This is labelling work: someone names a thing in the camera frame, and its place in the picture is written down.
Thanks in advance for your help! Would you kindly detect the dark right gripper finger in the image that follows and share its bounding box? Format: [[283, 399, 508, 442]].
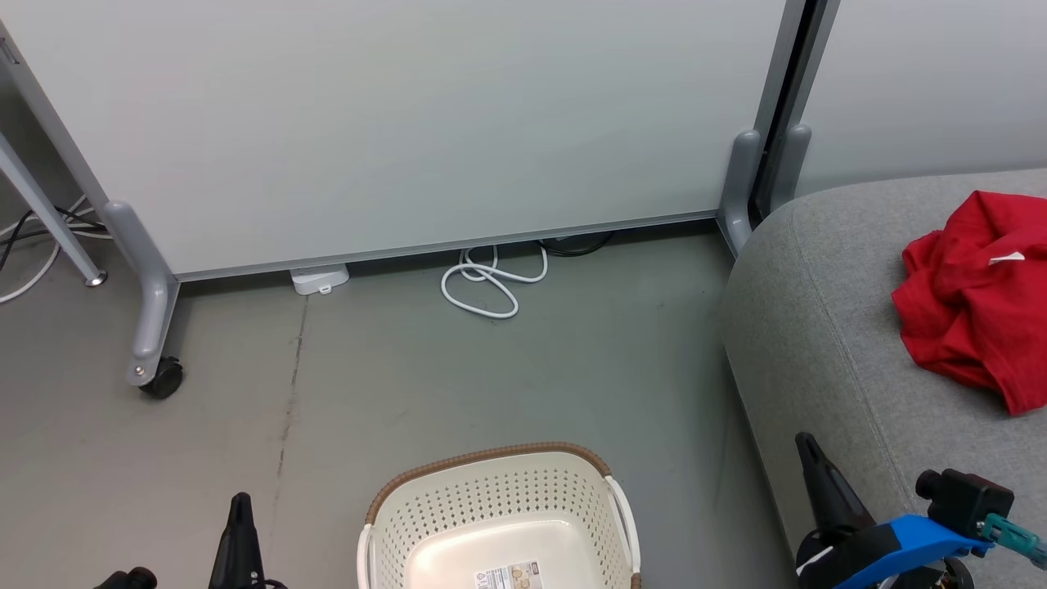
[[795, 432, 878, 542]]

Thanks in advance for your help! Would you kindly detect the white power adapter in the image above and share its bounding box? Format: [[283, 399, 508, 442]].
[[290, 263, 350, 295]]

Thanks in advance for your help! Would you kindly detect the white cable under table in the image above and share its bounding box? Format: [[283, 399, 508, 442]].
[[0, 195, 111, 305]]

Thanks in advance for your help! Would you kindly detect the printed basket sticker label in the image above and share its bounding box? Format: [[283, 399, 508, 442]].
[[473, 560, 542, 589]]

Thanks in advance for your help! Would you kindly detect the narrow white partition panel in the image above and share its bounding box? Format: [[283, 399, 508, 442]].
[[798, 0, 1047, 197]]

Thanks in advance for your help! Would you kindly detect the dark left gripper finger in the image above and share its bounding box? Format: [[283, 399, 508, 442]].
[[209, 492, 267, 589]]

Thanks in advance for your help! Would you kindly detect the grey metal table leg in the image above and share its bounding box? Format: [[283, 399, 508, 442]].
[[0, 131, 108, 288]]

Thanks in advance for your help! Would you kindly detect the wide white partition panel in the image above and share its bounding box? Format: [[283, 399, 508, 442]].
[[0, 0, 807, 283]]

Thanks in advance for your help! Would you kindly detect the black caster wheel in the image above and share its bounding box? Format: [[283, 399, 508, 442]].
[[139, 357, 184, 400]]

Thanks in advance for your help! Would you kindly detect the teal cable connector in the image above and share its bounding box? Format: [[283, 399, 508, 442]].
[[980, 514, 1047, 569]]

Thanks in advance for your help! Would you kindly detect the red clothing garment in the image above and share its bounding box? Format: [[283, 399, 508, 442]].
[[891, 190, 1047, 416]]

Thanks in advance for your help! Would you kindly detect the grey partition foot with caster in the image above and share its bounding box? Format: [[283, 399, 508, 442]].
[[102, 200, 180, 387]]

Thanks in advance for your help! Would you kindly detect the white coiled floor cable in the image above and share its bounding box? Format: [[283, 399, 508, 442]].
[[440, 244, 549, 320]]

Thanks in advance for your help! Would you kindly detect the cream perforated laundry basket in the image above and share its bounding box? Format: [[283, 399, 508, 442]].
[[357, 442, 643, 589]]

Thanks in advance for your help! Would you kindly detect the grey fabric sofa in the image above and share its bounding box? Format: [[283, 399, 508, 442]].
[[720, 168, 1047, 589]]

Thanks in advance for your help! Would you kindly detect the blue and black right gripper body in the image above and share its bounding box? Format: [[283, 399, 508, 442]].
[[795, 514, 995, 589]]

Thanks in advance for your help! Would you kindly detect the black cable under table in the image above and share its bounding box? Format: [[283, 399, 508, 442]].
[[0, 206, 107, 271]]

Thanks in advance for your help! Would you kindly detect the black floor cable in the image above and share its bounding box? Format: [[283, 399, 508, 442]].
[[536, 232, 614, 258]]

